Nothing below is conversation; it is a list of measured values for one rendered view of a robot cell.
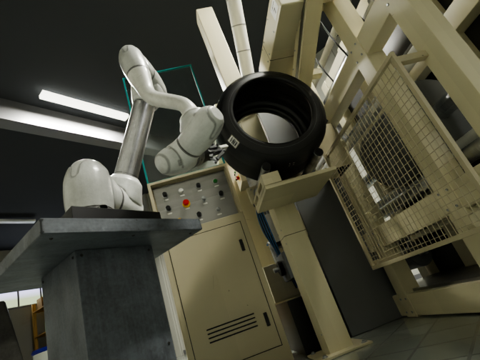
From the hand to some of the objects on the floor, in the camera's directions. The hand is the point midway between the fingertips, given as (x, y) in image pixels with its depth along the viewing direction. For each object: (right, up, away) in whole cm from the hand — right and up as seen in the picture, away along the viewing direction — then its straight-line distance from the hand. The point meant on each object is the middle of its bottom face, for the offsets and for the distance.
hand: (222, 148), depth 145 cm
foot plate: (+58, -101, +17) cm, 117 cm away
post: (+58, -101, +17) cm, 117 cm away
